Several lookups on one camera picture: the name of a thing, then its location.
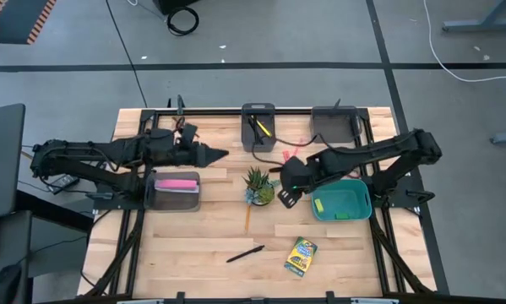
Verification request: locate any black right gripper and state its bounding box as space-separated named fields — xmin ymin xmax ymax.
xmin=269 ymin=154 xmax=322 ymax=210

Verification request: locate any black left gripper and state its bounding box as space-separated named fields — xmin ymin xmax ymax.
xmin=161 ymin=141 xmax=230 ymax=168

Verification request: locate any grey translucent plastic bin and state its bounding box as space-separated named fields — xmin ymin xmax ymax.
xmin=241 ymin=103 xmax=278 ymax=154
xmin=144 ymin=171 xmax=202 ymax=213
xmin=310 ymin=105 xmax=360 ymax=144

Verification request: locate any pink marker bar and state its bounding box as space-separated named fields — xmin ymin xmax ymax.
xmin=153 ymin=178 xmax=199 ymax=194

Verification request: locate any teal plastic bin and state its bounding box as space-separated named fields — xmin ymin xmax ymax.
xmin=310 ymin=178 xmax=373 ymax=223

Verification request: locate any yellow highlighter pen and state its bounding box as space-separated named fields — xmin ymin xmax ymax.
xmin=255 ymin=119 xmax=275 ymax=138

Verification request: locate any potted succulent plant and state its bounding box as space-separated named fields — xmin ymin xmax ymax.
xmin=242 ymin=166 xmax=281 ymax=208

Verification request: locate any yellow green crayon box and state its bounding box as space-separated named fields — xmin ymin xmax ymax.
xmin=283 ymin=236 xmax=318 ymax=278

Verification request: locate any black power adapter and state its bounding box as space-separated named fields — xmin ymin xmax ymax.
xmin=47 ymin=174 xmax=81 ymax=196

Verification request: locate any black box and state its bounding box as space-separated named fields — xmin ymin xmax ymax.
xmin=152 ymin=0 xmax=201 ymax=16

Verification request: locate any dark grey desk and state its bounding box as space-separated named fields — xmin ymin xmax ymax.
xmin=0 ymin=210 xmax=34 ymax=304

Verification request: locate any grey table leg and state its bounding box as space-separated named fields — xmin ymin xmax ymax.
xmin=441 ymin=0 xmax=506 ymax=34

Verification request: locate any black mat orange striped edge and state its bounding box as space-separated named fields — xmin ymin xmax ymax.
xmin=0 ymin=0 xmax=58 ymax=46

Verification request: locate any black computer mouse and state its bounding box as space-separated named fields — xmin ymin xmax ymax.
xmin=0 ymin=263 xmax=24 ymax=304

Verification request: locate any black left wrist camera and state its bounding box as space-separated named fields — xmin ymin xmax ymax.
xmin=179 ymin=122 xmax=199 ymax=147

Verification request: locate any black right camera cable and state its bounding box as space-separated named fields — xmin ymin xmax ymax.
xmin=251 ymin=133 xmax=334 ymax=168

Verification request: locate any black table frame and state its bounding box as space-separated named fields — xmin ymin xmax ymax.
xmin=77 ymin=95 xmax=438 ymax=304

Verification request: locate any thin black floor cable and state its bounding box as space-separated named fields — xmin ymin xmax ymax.
xmin=105 ymin=0 xmax=149 ymax=109

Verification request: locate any black coiled cable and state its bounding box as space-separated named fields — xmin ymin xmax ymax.
xmin=166 ymin=6 xmax=200 ymax=37

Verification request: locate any white floor cable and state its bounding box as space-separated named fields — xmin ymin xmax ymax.
xmin=423 ymin=0 xmax=506 ymax=84

